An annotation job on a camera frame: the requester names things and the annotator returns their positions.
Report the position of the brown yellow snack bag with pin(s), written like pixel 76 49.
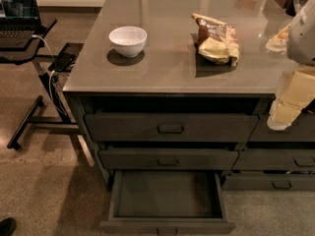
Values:
pixel 217 41

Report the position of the white ceramic bowl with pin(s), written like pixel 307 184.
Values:
pixel 128 41

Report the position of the black smartphone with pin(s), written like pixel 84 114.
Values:
pixel 63 62

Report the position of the grey kitchen island cabinet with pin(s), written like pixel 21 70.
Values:
pixel 170 76

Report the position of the black shoe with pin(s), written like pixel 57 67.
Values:
pixel 7 226

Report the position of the black rolling laptop stand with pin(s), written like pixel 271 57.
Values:
pixel 29 100

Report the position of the drawer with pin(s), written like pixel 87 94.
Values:
pixel 276 159
pixel 166 203
pixel 301 130
pixel 278 182
pixel 165 127
pixel 167 158

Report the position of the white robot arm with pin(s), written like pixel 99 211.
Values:
pixel 298 37

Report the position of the padded gripper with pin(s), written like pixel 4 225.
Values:
pixel 302 38

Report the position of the black laptop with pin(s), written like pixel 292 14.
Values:
pixel 19 20

